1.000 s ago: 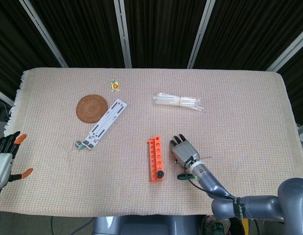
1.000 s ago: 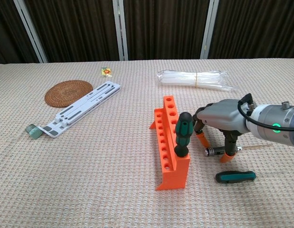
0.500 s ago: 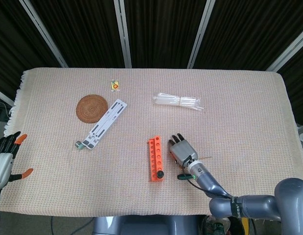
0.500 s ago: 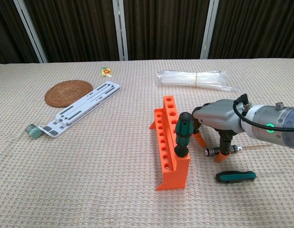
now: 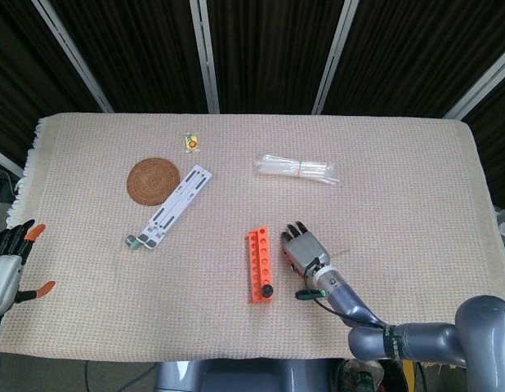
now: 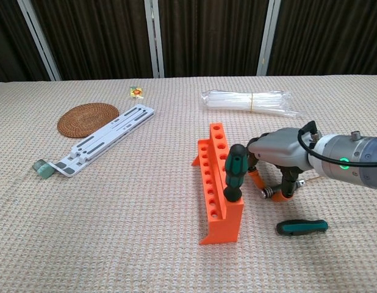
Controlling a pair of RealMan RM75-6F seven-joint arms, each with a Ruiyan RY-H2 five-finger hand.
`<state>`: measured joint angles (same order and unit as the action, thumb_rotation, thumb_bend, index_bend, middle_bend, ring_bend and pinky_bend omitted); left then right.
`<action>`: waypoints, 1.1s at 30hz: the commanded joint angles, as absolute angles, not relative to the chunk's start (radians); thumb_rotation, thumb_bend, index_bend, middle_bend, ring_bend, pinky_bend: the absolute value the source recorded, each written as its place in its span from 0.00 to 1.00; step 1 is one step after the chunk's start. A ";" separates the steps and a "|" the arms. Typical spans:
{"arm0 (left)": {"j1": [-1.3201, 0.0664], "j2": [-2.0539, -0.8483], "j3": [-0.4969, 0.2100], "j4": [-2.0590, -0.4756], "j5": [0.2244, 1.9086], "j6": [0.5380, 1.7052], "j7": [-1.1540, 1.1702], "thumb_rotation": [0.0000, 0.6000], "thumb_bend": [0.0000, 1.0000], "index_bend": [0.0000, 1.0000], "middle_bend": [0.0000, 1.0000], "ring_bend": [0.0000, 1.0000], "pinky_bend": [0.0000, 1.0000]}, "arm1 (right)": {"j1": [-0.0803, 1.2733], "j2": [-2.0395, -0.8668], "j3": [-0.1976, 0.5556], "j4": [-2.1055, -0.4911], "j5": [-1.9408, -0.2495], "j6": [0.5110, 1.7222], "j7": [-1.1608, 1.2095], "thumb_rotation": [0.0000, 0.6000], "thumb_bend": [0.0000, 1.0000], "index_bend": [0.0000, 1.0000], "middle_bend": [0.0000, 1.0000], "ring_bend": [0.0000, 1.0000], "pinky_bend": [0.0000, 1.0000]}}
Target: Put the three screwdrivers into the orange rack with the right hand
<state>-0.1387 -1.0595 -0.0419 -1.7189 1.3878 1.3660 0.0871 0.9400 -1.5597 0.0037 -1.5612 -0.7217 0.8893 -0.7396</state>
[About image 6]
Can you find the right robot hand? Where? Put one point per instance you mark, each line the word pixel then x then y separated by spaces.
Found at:
pixel 283 146

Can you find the silver black precision screwdriver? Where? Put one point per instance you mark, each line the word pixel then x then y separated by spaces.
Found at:
pixel 266 193

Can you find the large green black screwdriver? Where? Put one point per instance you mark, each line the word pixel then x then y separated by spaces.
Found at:
pixel 235 171

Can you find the small green black screwdriver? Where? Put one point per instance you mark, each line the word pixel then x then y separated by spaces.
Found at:
pixel 298 227

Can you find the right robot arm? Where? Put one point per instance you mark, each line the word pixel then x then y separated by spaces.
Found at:
pixel 353 155

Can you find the orange screwdriver holder rack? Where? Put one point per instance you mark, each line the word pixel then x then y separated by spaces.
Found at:
pixel 225 226

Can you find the white folding laptop stand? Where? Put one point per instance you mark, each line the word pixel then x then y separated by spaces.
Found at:
pixel 103 138

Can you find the bundle of clear straws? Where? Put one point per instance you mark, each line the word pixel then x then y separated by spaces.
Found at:
pixel 231 102

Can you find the yellow candy packet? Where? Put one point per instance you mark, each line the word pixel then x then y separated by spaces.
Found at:
pixel 136 92

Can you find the beige woven tablecloth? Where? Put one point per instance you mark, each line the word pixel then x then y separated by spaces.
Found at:
pixel 130 213

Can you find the round woven rattan coaster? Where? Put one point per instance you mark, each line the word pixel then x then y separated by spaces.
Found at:
pixel 84 120

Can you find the small green translucent block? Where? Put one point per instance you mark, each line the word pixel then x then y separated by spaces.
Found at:
pixel 42 169

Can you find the white aluminium partition post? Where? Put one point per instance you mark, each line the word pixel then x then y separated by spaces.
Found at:
pixel 154 39
pixel 39 39
pixel 269 36

